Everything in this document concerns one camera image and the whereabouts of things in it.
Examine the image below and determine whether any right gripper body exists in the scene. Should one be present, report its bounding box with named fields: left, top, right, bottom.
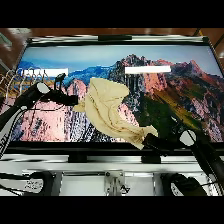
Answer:
left=142, top=132, right=171, bottom=153

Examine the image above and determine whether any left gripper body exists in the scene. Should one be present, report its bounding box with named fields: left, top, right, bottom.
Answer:
left=49, top=90, right=80, bottom=107

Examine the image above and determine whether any beige shirt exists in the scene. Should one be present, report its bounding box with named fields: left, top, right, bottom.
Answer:
left=72, top=77, right=159, bottom=151

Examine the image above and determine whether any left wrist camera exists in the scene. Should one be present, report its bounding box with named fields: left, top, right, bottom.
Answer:
left=53, top=72, right=67, bottom=93

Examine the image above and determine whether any silver frame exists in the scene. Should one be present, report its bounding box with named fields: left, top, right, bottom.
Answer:
left=0, top=152, right=224, bottom=197

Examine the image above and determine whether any black cable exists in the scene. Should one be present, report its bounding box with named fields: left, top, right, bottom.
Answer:
left=0, top=171, right=36, bottom=196

